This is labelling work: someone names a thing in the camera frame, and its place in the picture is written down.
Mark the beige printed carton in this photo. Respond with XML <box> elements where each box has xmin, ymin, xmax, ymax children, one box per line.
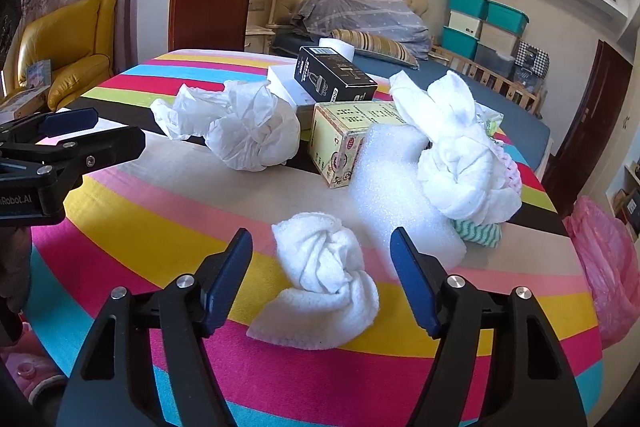
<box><xmin>306</xmin><ymin>101</ymin><xmax>416</xmax><ymax>190</ymax></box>

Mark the black cardboard box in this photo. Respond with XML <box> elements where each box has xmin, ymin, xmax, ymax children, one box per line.
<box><xmin>293</xmin><ymin>46</ymin><xmax>379</xmax><ymax>104</ymax></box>

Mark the black white checkered bag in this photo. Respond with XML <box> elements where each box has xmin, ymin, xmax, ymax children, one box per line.
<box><xmin>515</xmin><ymin>39</ymin><xmax>550</xmax><ymax>70</ymax></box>

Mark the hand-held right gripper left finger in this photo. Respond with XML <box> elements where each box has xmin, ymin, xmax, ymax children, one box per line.
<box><xmin>55</xmin><ymin>228</ymin><xmax>253</xmax><ymax>427</ymax></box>

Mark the colourful striped tablecloth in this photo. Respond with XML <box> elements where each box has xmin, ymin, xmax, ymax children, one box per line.
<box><xmin>25</xmin><ymin>48</ymin><xmax>603</xmax><ymax>427</ymax></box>

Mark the white towel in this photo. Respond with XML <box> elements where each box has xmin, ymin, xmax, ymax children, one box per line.
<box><xmin>246</xmin><ymin>211</ymin><xmax>381</xmax><ymax>351</ymax></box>

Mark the dark storage bag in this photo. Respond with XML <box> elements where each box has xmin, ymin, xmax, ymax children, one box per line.
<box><xmin>510</xmin><ymin>64</ymin><xmax>546</xmax><ymax>95</ymax></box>

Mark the crumpled green white wrapper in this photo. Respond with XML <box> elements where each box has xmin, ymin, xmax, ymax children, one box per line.
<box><xmin>475</xmin><ymin>104</ymin><xmax>503</xmax><ymax>138</ymax></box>

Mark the blue mattress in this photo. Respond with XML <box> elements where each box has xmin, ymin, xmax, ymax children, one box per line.
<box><xmin>272</xmin><ymin>32</ymin><xmax>553</xmax><ymax>172</ymax></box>

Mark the white cardboard box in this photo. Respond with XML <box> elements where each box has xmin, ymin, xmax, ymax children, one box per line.
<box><xmin>266</xmin><ymin>65</ymin><xmax>303</xmax><ymax>108</ymax></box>

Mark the dark brown room door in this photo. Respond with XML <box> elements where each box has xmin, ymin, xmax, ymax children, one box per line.
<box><xmin>542</xmin><ymin>39</ymin><xmax>633</xmax><ymax>218</ymax></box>

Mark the crumpled white plastic bag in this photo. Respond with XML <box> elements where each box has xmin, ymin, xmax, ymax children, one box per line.
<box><xmin>150</xmin><ymin>79</ymin><xmax>302</xmax><ymax>172</ymax></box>

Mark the grey wrapped pillow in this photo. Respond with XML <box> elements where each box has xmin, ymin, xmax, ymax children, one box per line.
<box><xmin>290</xmin><ymin>0</ymin><xmax>433</xmax><ymax>60</ymax></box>

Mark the wooden crib rail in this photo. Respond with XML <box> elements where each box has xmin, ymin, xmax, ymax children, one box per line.
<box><xmin>432</xmin><ymin>46</ymin><xmax>546</xmax><ymax>115</ymax></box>

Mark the colourful picture book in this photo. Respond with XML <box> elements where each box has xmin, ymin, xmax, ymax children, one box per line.
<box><xmin>25</xmin><ymin>59</ymin><xmax>53</xmax><ymax>88</ymax></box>

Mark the pink bag-lined waste bin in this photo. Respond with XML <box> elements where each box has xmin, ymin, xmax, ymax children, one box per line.
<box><xmin>562</xmin><ymin>196</ymin><xmax>640</xmax><ymax>350</ymax></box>

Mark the twisted white cloth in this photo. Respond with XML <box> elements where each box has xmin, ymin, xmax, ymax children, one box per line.
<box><xmin>389</xmin><ymin>69</ymin><xmax>523</xmax><ymax>225</ymax></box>

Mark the yellow leather armchair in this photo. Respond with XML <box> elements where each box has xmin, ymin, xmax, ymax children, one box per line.
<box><xmin>17</xmin><ymin>0</ymin><xmax>118</xmax><ymax>110</ymax></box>

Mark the pink foam fruit net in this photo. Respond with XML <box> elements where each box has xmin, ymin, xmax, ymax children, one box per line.
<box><xmin>487</xmin><ymin>134</ymin><xmax>522</xmax><ymax>202</ymax></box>

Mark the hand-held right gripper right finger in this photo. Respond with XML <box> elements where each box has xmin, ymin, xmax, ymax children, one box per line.
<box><xmin>390</xmin><ymin>227</ymin><xmax>588</xmax><ymax>427</ymax></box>

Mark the green white striped cloth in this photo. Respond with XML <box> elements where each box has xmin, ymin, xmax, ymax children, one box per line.
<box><xmin>449</xmin><ymin>218</ymin><xmax>502</xmax><ymax>249</ymax></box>

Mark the white storage box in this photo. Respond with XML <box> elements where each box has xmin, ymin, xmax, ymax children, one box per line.
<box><xmin>446</xmin><ymin>10</ymin><xmax>483</xmax><ymax>38</ymax></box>

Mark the white toilet paper roll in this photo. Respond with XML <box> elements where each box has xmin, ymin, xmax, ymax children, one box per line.
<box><xmin>318</xmin><ymin>38</ymin><xmax>357</xmax><ymax>62</ymax></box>

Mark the teal storage box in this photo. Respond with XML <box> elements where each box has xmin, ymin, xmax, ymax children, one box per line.
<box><xmin>448</xmin><ymin>0</ymin><xmax>490</xmax><ymax>18</ymax></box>
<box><xmin>441</xmin><ymin>26</ymin><xmax>480</xmax><ymax>60</ymax></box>
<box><xmin>486</xmin><ymin>0</ymin><xmax>530</xmax><ymax>32</ymax></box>

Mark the striped pillow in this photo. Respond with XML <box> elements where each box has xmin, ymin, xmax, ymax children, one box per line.
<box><xmin>330</xmin><ymin>28</ymin><xmax>421</xmax><ymax>68</ymax></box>

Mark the white foam sheet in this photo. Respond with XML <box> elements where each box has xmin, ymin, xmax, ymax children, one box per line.
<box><xmin>348</xmin><ymin>124</ymin><xmax>468</xmax><ymax>280</ymax></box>

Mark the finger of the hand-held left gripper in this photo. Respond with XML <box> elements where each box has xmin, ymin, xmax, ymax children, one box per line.
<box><xmin>0</xmin><ymin>126</ymin><xmax>146</xmax><ymax>190</ymax></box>
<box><xmin>0</xmin><ymin>108</ymin><xmax>99</xmax><ymax>148</ymax></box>

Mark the cream nightstand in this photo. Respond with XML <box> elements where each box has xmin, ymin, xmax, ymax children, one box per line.
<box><xmin>245</xmin><ymin>24</ymin><xmax>273</xmax><ymax>52</ymax></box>

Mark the grey translucent storage box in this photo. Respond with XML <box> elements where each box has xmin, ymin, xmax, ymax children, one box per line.
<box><xmin>472</xmin><ymin>42</ymin><xmax>516</xmax><ymax>78</ymax></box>

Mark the beige translucent storage box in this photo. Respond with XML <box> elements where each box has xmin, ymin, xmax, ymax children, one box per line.
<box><xmin>477</xmin><ymin>22</ymin><xmax>521</xmax><ymax>58</ymax></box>

